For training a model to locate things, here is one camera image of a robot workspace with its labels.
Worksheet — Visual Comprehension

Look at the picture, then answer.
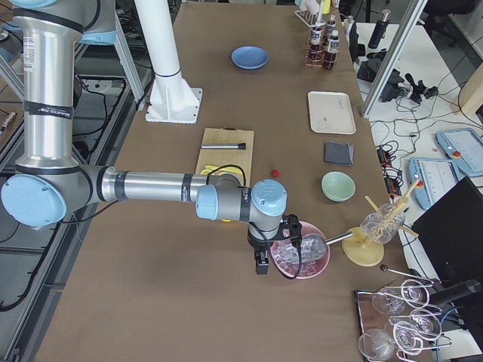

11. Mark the green bowl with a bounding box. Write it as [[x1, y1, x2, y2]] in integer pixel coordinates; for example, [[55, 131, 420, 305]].
[[321, 171, 355, 202]]

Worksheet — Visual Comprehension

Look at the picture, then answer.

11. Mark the blue round plate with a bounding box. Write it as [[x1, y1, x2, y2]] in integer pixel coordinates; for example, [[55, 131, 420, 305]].
[[231, 45, 269, 70]]

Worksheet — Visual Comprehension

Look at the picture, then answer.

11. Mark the wine glass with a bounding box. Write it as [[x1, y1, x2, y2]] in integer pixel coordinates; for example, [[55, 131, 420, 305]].
[[358, 321, 423, 361], [372, 279, 429, 316], [389, 308, 441, 341]]

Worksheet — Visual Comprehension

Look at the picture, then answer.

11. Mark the black thermos bottle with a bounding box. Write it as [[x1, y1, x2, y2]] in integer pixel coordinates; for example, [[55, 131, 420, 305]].
[[368, 9, 391, 49]]

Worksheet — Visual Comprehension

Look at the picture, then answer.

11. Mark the wooden cup tree stand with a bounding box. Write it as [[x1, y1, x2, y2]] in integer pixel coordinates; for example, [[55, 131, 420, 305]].
[[342, 179, 423, 267]]

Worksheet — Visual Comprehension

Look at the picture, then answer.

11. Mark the dark drink bottle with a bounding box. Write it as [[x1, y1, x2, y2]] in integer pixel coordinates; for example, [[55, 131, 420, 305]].
[[323, 30, 340, 69], [325, 14, 336, 37], [309, 21, 325, 60]]

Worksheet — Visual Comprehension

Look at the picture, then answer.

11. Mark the cream rabbit tray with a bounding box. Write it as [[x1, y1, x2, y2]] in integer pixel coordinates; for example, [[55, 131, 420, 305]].
[[308, 91, 356, 135]]

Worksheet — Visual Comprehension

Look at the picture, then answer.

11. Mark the yellow plastic knife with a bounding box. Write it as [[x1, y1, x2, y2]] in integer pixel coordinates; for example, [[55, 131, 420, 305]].
[[199, 164, 242, 175]]

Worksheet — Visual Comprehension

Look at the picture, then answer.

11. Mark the grey folded cloth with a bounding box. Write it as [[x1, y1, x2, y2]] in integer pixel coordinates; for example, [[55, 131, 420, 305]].
[[324, 141, 354, 167]]

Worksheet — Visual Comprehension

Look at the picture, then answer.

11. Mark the copper wire bottle rack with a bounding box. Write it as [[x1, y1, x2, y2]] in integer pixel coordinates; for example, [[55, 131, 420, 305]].
[[295, 10, 329, 68]]

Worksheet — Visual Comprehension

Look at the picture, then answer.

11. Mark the black monitor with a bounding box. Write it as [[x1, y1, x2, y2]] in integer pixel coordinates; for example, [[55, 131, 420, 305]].
[[412, 176, 482, 282]]

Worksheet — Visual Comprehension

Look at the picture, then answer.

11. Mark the steel muddler black tip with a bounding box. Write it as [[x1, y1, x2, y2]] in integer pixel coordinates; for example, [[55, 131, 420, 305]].
[[201, 143, 247, 150]]

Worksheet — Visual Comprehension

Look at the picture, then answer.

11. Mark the blue teach pendant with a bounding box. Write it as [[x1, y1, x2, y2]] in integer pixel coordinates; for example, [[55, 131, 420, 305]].
[[408, 158, 463, 210], [435, 128, 482, 176]]

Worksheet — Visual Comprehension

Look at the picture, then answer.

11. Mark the wooden cutting board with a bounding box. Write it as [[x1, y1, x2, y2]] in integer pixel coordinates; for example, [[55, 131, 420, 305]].
[[195, 128, 254, 186]]

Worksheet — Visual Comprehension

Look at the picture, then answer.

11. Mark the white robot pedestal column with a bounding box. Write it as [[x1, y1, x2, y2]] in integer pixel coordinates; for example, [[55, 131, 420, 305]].
[[135, 0, 202, 124]]

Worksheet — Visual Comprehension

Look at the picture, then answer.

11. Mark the glass mug on stand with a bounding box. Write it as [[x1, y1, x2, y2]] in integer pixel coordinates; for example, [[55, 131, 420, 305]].
[[360, 204, 405, 244]]

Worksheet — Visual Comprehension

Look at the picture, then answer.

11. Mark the metal ice scoop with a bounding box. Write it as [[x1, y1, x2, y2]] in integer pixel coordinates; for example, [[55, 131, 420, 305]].
[[301, 232, 353, 263]]

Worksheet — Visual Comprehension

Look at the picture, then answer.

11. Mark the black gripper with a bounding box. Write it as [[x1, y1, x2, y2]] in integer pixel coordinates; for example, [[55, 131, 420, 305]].
[[248, 214, 302, 275]]

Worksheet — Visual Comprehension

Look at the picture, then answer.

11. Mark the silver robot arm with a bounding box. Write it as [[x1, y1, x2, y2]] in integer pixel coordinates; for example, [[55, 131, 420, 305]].
[[1, 1, 302, 274]]

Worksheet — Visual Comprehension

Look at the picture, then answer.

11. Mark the aluminium frame post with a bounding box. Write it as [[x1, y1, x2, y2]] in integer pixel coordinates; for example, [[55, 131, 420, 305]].
[[361, 0, 427, 119]]

